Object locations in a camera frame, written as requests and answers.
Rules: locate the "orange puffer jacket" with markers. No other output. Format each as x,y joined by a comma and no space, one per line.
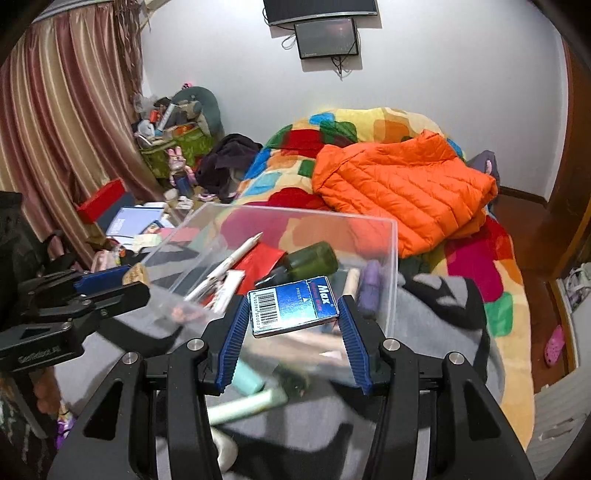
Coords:
401,194

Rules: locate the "white pen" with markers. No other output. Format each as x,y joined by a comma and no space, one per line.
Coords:
228,261

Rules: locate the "grey and black blanket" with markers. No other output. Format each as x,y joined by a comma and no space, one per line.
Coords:
443,332

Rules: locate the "blue staple box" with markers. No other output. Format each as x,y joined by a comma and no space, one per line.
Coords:
293,304

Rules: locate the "pale green capped tube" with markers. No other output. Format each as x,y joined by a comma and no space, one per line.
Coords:
244,407

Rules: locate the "wooden wardrobe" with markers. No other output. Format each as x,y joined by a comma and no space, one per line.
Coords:
572,184

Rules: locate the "wall mounted black television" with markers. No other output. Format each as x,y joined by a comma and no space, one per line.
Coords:
323,9

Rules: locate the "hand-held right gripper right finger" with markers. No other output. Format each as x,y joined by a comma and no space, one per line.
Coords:
355,341

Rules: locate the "grey green neck pillow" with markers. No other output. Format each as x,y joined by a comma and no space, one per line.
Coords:
207,104

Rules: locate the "pink clog shoe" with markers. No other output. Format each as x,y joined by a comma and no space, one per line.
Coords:
554,346

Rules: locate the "small black wall monitor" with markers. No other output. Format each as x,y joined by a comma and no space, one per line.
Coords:
326,38

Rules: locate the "pink rabbit toy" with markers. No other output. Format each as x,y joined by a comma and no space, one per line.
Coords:
177,159

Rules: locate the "white sneakers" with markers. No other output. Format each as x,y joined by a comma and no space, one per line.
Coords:
577,282

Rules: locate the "beige stick with red end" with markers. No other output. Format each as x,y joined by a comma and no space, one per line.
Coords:
351,284

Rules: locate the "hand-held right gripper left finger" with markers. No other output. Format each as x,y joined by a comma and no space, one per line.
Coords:
231,341

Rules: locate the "dark clothing pile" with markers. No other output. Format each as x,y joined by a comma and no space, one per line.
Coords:
228,164

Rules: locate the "green patterned storage bag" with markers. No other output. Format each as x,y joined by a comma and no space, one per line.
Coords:
159,157

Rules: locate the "blue and white notebook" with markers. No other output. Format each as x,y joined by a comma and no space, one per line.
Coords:
134,220

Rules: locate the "dark blue bottle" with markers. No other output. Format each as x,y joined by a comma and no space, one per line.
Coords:
182,183

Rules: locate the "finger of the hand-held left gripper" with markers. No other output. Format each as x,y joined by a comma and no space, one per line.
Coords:
101,279
120,297

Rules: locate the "colourful patchwork blanket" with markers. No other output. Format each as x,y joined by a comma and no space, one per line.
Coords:
489,267

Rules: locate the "white tube with green print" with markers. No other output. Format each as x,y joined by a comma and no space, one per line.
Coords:
226,290

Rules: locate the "striped brown curtain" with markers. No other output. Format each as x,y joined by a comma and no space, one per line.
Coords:
69,115

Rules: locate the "white tape roll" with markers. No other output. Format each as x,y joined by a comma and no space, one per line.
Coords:
224,450

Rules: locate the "small dark green box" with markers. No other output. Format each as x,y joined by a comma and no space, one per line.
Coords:
293,382

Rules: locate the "red paper packet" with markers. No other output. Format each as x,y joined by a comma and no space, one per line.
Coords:
265,261

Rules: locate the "red box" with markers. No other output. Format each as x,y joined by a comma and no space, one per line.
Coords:
101,201

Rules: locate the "black bag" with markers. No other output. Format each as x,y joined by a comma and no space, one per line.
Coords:
21,235

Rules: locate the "clear plastic storage bin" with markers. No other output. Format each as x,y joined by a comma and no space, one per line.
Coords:
369,230

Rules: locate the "small yellow labelled box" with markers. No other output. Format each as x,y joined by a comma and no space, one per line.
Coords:
137,274

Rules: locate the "dark green round bottle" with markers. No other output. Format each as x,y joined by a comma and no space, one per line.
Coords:
309,261

